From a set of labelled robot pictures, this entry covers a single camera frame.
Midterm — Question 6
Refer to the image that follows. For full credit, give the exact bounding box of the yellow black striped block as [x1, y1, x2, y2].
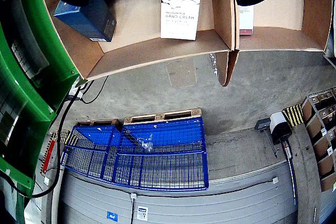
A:
[282, 104, 305, 128]

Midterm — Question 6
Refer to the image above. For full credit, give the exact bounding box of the blue door sticker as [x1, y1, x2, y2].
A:
[106, 210, 119, 222]

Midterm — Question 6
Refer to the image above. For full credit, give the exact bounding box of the clear plastic wrap scrap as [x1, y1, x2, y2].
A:
[135, 132, 155, 153]

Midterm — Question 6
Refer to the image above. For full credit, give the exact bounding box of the white black door device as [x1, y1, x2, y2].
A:
[269, 111, 293, 145]

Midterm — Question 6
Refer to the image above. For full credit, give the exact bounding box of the thin black floor cable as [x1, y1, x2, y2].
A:
[80, 76, 110, 104]

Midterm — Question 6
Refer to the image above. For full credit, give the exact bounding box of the red striped floor bar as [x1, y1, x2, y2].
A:
[39, 129, 72, 175]

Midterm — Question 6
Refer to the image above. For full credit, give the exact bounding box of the cow print hand cream box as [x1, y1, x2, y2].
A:
[160, 0, 204, 41]

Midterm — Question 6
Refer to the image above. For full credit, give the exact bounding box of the grey floor box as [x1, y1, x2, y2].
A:
[255, 118, 271, 132]

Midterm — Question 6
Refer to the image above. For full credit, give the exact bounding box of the white box with red band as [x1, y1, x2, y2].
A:
[234, 0, 255, 36]

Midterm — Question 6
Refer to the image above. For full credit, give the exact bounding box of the cardboard shelf rack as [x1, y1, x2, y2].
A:
[301, 87, 336, 193]

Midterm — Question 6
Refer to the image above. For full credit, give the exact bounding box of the grey panel with label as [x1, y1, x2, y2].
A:
[10, 0, 50, 79]

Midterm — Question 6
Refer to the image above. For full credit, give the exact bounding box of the green metal shelf frame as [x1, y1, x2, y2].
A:
[0, 0, 89, 224]

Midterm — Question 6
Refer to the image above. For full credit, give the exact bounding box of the white door sticker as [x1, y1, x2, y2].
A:
[136, 205, 149, 221]

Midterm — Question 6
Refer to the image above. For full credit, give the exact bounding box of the blue holographic product box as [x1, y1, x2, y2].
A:
[53, 0, 118, 43]

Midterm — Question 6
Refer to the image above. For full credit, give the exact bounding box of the grey roller door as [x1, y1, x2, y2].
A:
[51, 159, 300, 224]

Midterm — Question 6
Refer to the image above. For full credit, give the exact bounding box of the thick black floor cable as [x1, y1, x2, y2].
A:
[0, 84, 82, 199]

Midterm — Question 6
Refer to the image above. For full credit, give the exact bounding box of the wooden pallet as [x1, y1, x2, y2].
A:
[76, 119, 121, 127]
[123, 107, 203, 125]

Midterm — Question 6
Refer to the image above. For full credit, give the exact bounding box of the brown cardboard box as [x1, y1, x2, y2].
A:
[225, 0, 334, 88]
[43, 0, 237, 88]

